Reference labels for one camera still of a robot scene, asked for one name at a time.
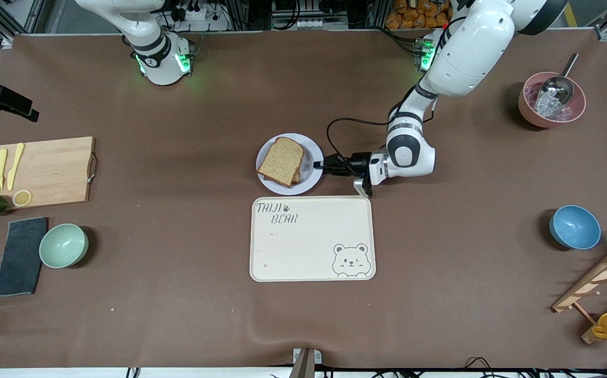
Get round white plate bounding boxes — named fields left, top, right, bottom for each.
left=255, top=133, right=325, bottom=196

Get toast slice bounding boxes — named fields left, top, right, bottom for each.
left=262, top=168, right=302, bottom=185

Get plain brown bread slice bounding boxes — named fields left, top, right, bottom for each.
left=257, top=136, right=305, bottom=188

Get yellow plastic knife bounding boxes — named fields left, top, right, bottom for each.
left=7, top=143, right=25, bottom=191

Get wooden cutting board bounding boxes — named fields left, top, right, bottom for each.
left=0, top=136, right=98, bottom=210

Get cream bear print tray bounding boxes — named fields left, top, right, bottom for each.
left=250, top=195, right=377, bottom=282

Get white power strip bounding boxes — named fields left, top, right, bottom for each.
left=297, top=18, right=347, bottom=30
left=172, top=4, right=230, bottom=32

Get mint green bowl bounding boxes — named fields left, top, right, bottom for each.
left=39, top=224, right=89, bottom=269

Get dark grey cloth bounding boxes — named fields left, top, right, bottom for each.
left=0, top=216, right=48, bottom=297

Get orange packaged snacks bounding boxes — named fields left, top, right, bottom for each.
left=386, top=0, right=451, bottom=29

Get pink bowl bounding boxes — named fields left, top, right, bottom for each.
left=518, top=71, right=587, bottom=129

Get clear ice cubes pile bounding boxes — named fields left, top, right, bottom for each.
left=525, top=84, right=577, bottom=121

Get metal scoop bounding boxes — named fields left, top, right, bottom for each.
left=536, top=53, right=580, bottom=106

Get blue bowl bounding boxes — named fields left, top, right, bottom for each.
left=549, top=205, right=602, bottom=250

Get wooden rack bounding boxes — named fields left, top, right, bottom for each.
left=551, top=241, right=607, bottom=345

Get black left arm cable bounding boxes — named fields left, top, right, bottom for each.
left=325, top=84, right=430, bottom=161

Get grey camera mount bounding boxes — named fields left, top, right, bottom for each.
left=289, top=348, right=323, bottom=378

